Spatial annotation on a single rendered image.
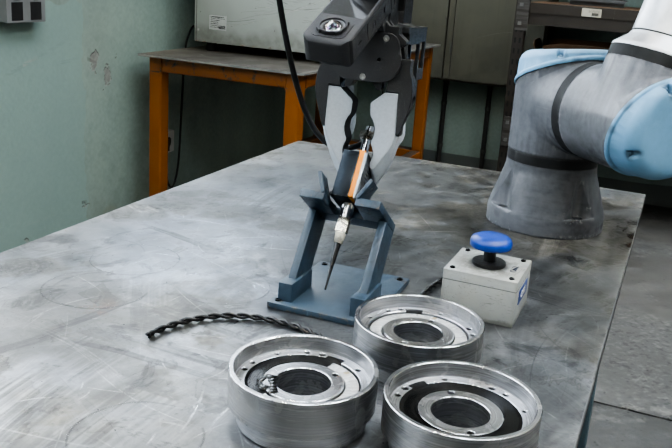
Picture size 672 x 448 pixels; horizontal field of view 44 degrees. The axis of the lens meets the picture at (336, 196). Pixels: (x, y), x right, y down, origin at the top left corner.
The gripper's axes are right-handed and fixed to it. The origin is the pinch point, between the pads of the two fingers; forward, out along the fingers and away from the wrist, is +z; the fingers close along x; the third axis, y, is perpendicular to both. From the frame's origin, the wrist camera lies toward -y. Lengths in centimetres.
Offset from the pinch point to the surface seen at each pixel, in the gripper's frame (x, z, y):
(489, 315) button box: -14.6, 11.5, -1.1
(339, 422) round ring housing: -10.1, 10.5, -27.9
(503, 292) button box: -15.6, 9.0, -1.2
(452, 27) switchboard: 81, -1, 359
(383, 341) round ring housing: -9.5, 8.9, -17.6
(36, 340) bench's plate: 18.1, 13.1, -23.9
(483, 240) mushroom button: -12.8, 5.0, 0.7
